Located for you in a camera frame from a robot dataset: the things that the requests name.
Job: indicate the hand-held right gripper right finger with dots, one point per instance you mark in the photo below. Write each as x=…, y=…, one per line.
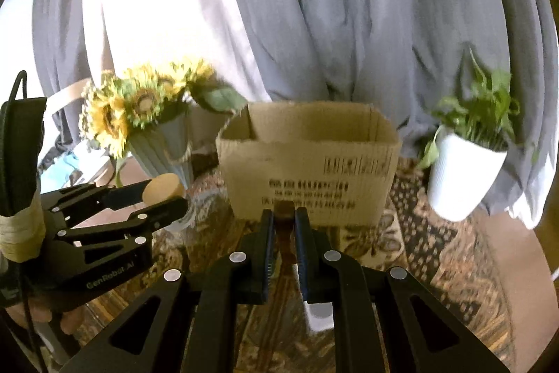
x=305, y=259

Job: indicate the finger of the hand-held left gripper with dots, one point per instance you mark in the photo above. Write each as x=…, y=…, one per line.
x=161, y=211
x=113, y=196

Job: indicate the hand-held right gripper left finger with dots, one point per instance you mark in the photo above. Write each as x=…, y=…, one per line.
x=264, y=250

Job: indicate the jar with wooden lid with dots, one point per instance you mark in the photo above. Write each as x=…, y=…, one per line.
x=163, y=187

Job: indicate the small brown bottle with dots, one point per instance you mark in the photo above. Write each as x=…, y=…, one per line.
x=286, y=233

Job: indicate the cardboard box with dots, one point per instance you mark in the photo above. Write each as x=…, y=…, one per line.
x=305, y=163

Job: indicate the person's left hand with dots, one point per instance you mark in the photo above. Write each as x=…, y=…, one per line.
x=39, y=312

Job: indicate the blue cloth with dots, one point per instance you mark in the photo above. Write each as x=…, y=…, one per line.
x=72, y=165

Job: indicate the white remote control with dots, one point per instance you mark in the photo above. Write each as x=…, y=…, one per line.
x=319, y=314

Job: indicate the grey ribbed vase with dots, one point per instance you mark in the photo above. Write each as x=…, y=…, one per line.
x=163, y=145

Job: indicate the sunflower bouquet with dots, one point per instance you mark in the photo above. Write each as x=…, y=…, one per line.
x=113, y=119

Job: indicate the patterned rug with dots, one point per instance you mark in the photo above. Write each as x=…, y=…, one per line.
x=436, y=259

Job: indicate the grey curtain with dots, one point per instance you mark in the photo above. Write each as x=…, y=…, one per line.
x=61, y=28
x=349, y=6

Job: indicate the white plant pot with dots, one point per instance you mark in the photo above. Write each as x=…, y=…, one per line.
x=463, y=176

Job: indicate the white curtain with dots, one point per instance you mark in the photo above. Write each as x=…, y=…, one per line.
x=153, y=6

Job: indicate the green leafy plant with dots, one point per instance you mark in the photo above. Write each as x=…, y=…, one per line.
x=484, y=111

